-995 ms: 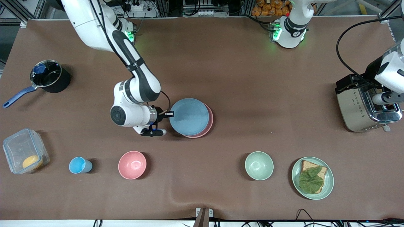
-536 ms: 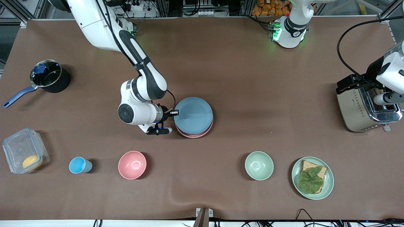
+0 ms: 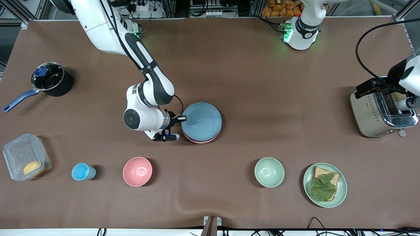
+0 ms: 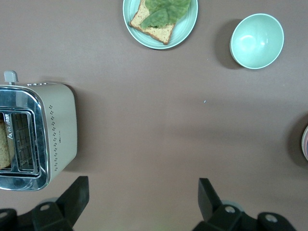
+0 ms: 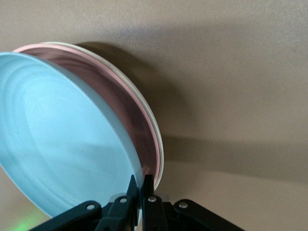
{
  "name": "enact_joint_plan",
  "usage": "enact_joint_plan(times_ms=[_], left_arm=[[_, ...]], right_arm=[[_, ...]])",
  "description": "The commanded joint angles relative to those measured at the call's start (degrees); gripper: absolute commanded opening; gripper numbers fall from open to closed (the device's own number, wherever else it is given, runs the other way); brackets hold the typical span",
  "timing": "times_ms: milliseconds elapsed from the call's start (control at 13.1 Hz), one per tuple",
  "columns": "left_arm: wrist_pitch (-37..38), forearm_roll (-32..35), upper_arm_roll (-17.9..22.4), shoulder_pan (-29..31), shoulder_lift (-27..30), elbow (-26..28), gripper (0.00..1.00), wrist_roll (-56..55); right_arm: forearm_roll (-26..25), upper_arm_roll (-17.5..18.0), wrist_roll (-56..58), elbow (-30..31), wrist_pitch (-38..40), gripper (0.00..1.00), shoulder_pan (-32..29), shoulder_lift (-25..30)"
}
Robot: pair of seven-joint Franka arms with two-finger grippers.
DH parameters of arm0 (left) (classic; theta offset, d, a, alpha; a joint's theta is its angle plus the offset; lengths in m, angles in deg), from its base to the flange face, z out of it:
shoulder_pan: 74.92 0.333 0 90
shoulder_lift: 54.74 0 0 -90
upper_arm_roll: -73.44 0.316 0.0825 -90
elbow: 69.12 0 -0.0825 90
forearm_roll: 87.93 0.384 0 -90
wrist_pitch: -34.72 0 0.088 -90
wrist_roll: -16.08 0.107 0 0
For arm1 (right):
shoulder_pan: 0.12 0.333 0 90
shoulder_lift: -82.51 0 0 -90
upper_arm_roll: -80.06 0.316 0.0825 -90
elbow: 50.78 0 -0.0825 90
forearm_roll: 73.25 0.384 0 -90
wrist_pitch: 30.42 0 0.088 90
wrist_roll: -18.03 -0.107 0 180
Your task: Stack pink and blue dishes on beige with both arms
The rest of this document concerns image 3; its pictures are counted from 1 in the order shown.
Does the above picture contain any black cable loop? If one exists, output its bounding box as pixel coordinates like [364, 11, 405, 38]
[307, 216, 329, 236]

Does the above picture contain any bag of orange buns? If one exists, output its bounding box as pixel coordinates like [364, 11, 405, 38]
[262, 0, 304, 17]

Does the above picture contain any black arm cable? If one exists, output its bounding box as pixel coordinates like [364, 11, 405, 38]
[355, 18, 420, 95]
[98, 0, 184, 119]

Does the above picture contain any black pot with blue handle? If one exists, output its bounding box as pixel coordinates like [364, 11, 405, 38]
[3, 62, 74, 113]

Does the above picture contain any beige and chrome toaster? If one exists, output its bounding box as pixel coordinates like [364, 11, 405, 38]
[350, 76, 419, 138]

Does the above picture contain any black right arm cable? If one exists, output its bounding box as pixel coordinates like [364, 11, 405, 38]
[98, 0, 184, 119]

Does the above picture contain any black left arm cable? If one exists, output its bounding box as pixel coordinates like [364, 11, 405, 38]
[355, 18, 420, 95]

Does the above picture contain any clear plastic container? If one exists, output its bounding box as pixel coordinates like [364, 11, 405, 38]
[3, 133, 52, 181]

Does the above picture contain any green lettuce leaf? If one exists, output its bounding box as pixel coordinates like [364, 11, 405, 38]
[310, 173, 337, 202]

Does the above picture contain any blue cup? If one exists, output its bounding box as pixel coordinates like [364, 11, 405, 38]
[72, 163, 96, 181]

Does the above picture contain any white power strip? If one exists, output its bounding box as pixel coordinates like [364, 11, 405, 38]
[126, 0, 150, 12]

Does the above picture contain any green bowl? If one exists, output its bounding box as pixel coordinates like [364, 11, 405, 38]
[254, 157, 285, 188]

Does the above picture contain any pink plate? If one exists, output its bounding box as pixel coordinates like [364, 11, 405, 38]
[183, 131, 221, 145]

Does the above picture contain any pink bowl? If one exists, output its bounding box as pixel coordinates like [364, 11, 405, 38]
[123, 157, 153, 187]

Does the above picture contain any green plate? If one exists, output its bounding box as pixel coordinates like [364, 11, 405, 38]
[303, 163, 347, 208]

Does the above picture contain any blue plate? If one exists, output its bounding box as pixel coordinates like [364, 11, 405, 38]
[181, 102, 222, 142]

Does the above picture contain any aluminium frame bar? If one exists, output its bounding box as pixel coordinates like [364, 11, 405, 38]
[392, 0, 420, 24]

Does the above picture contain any orange food piece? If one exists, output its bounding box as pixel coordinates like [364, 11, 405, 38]
[23, 161, 45, 177]

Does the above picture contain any bread slice under lettuce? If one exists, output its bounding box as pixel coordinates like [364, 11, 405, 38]
[312, 167, 341, 201]

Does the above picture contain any metal table bracket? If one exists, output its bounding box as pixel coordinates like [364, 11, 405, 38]
[201, 216, 222, 236]

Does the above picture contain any glass pot lid blue knob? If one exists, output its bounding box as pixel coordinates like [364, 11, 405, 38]
[31, 62, 65, 91]

